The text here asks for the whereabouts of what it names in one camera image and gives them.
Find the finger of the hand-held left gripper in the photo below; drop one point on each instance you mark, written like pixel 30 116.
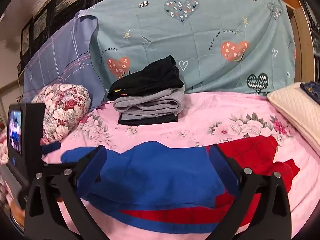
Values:
pixel 51 148

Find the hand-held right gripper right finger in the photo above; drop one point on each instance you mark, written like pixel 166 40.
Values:
pixel 222 170

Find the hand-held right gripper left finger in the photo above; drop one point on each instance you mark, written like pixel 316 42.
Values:
pixel 91 170

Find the red and blue sweater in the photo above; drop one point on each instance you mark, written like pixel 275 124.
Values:
pixel 155 175

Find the folded dark pants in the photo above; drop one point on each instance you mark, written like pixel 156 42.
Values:
pixel 140 121

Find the folded grey pants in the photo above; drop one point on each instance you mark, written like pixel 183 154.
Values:
pixel 150 102

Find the folded black pants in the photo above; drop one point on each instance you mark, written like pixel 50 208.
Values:
pixel 150 80

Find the red floral pillow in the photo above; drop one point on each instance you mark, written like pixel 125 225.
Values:
pixel 62 110

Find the pink floral blanket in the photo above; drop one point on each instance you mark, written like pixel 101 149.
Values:
pixel 200 115

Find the cream quilted pillow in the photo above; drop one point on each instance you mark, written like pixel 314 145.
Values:
pixel 295 110

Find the blue denim garment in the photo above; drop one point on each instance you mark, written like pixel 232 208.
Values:
pixel 312 90

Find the teal heart print sheet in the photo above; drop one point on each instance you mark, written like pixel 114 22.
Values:
pixel 200 30

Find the dark framed picture wall panel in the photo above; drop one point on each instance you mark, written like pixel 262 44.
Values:
pixel 40 22

